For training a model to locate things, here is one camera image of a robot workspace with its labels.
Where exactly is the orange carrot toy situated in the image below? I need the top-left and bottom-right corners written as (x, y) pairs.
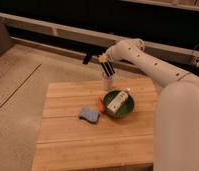
top-left (97, 97), bottom-right (105, 113)

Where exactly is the green bowl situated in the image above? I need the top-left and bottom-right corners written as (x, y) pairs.
top-left (103, 90), bottom-right (135, 118)

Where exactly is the black white striped eraser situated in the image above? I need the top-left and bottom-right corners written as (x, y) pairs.
top-left (101, 62), bottom-right (115, 77)

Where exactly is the white box in bowl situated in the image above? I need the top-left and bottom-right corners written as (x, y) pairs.
top-left (107, 91), bottom-right (128, 113)

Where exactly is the blue sponge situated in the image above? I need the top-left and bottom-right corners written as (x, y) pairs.
top-left (78, 107), bottom-right (99, 123)

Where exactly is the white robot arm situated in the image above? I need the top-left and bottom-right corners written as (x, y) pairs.
top-left (98, 39), bottom-right (199, 171)

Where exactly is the wooden board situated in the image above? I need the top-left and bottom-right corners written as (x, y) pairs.
top-left (32, 78), bottom-right (157, 171)

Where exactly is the black bracket on rail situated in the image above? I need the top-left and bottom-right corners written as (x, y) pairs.
top-left (82, 54), bottom-right (93, 65)

